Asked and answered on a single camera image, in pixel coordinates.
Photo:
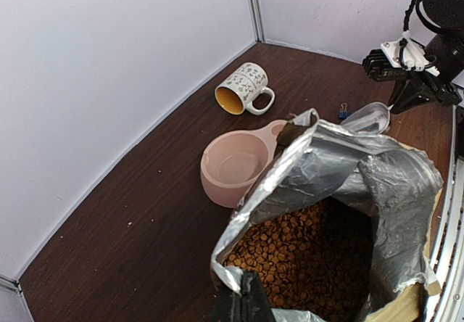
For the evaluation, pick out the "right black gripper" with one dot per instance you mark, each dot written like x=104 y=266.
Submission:
x=407 y=93

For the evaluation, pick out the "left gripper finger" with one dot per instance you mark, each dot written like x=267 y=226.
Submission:
x=250 y=306

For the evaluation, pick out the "metal food scoop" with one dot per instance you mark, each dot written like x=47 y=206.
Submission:
x=373 y=118

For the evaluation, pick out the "blue binder clip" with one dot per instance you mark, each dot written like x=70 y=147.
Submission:
x=344 y=113

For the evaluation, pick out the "dog food bag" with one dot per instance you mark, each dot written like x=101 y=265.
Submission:
x=396 y=186

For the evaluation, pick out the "pink double pet bowl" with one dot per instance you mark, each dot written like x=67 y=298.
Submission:
x=232 y=162

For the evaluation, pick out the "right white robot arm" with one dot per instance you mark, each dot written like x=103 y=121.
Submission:
x=445 y=19

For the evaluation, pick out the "brown dog kibble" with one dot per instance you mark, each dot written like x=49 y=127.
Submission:
x=315 y=259

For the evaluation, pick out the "white patterned mug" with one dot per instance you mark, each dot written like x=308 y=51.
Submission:
x=238 y=91

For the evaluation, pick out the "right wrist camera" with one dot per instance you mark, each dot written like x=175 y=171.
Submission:
x=397 y=60

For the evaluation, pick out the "right aluminium frame post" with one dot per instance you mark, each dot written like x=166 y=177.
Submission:
x=256 y=16

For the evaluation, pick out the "aluminium frame post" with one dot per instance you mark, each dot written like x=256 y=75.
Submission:
x=256 y=16
x=9 y=285

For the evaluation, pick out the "left aluminium frame post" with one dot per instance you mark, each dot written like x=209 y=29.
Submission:
x=9 y=285

